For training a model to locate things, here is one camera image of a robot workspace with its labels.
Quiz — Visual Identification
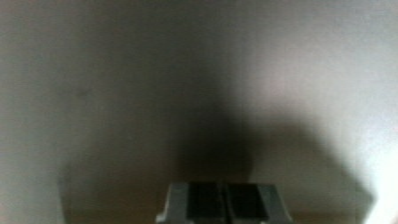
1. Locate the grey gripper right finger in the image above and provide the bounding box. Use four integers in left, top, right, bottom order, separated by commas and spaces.
226, 184, 293, 224

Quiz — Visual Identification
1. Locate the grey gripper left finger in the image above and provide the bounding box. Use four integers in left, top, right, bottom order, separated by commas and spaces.
156, 182, 224, 224

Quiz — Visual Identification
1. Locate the white cabinet body box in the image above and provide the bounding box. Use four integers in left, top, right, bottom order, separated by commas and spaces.
0, 0, 398, 224

